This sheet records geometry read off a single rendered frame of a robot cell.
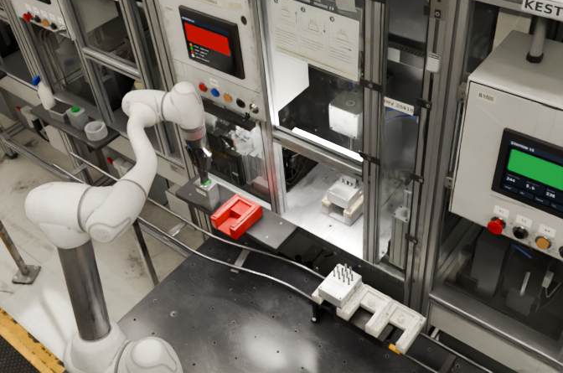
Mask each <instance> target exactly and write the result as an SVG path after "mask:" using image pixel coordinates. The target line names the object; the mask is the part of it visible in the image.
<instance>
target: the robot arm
mask: <svg viewBox="0 0 563 373"><path fill-rule="evenodd" d="M121 105H122V109H123V111H124V112H125V113H126V114H127V115H128V116H129V117H130V118H129V120H128V123H127V134H128V137H129V139H130V142H131V144H132V148H133V151H134V153H135V155H136V158H137V164H136V165H135V167H134V168H133V169H131V170H130V171H129V172H128V173H127V174H126V175H125V176H123V177H122V178H121V179H119V180H118V181H117V182H116V183H115V184H114V186H113V187H111V186H106V187H95V186H89V185H87V184H78V183H70V182H52V183H47V184H42V185H40V186H39V187H37V188H35V189H33V190H31V191H30V192H29V194H28V196H27V198H26V200H25V206H24V209H25V212H26V216H27V217H28V219H29V220H30V221H31V222H32V223H33V224H34V225H36V226H38V227H39V228H40V230H41V231H42V232H43V233H44V234H45V235H46V236H47V238H48V239H49V241H50V242H51V243H52V244H53V245H55V246H56V247H57V251H58V254H59V260H60V263H61V266H62V270H63V273H64V277H65V283H66V286H67V289H68V293H69V296H70V302H71V305H72V308H73V312H74V316H75V322H76V324H77V328H78V329H77V330H76V332H75V334H74V336H73V337H72V338H71V339H70V340H69V341H68V343H67V345H66V346H65V351H64V354H63V361H64V365H65V369H66V370H67V371H68V372H69V373H183V368H182V366H181V363H180V361H179V358H178V356H177V354H176V352H175V351H174V349H173V347H172V346H171V345H170V344H169V343H167V342H166V341H164V340H163V339H159V338H156V337H146V338H142V339H139V340H137V341H130V340H127V338H126V336H125V335H124V334H123V333H122V332H121V330H120V329H119V327H118V325H117V324H116V323H115V322H113V321H111V320H109V316H108V312H107V308H106V301H105V297H104V293H103V289H102V286H101V279H100V274H99V271H98V266H97V263H96V256H95V253H94V248H93V245H92V240H91V238H92V239H94V240H95V241H99V242H102V243H108V242H112V241H114V240H115V239H117V238H118V237H120V236H121V235H122V234H124V233H125V232H126V231H127V230H128V229H129V228H130V226H131V225H132V224H133V222H134V221H135V220H136V218H137V217H138V216H139V214H140V213H141V211H142V207H143V206H144V203H145V201H146V199H147V196H148V193H149V189H150V188H151V185H152V182H153V179H154V177H155V174H156V172H157V166H158V161H157V156H156V153H155V152H154V150H153V148H152V145H151V143H150V142H149V140H148V138H147V135H146V133H145V132H144V130H143V128H144V127H151V126H153V125H154V124H157V123H159V122H160V121H170V122H175V123H177V124H179V127H180V130H181V133H182V136H183V138H184V139H185V142H186V143H185V144H184V147H185V148H186V150H187V152H188V154H189V157H190V160H191V162H192V164H193V166H196V168H197V170H198V171H199V177H200V181H201V183H202V184H205V183H206V182H208V181H209V176H208V171H209V170H210V169H211V156H212V153H208V151H207V148H206V147H205V143H206V137H205V133H206V128H205V124H204V106H203V102H202V99H201V96H200V94H199V91H198V89H197V88H196V86H195V85H194V84H192V83H190V82H187V81H183V82H179V83H178V84H176V85H175V86H174V87H173V89H172V91H171V92H166V91H157V90H135V91H131V92H128V93H127V94H126V95H125V96H124V98H123V100H122V104H121Z"/></svg>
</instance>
